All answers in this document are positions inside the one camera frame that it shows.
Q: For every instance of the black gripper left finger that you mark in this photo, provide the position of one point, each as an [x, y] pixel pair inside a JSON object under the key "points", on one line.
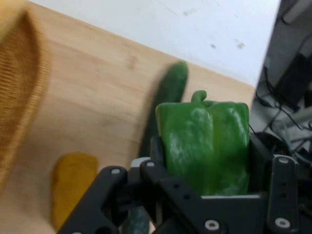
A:
{"points": [[156, 185]]}

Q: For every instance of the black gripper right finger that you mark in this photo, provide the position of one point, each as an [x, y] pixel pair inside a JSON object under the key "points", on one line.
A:
{"points": [[280, 185]]}

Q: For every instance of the green bell pepper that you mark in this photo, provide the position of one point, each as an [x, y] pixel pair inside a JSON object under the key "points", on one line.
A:
{"points": [[204, 146]]}

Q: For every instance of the yellow-orange oval vegetable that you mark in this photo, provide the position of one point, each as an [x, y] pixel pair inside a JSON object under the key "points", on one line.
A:
{"points": [[70, 185]]}

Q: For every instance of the dark green cucumber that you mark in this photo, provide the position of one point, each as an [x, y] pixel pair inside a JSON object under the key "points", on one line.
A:
{"points": [[165, 92]]}

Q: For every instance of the black box device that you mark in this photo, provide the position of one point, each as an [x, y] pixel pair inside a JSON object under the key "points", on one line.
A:
{"points": [[292, 80]]}

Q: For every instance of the brown woven wicker basket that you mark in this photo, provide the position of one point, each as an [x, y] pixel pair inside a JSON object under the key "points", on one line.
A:
{"points": [[17, 97]]}

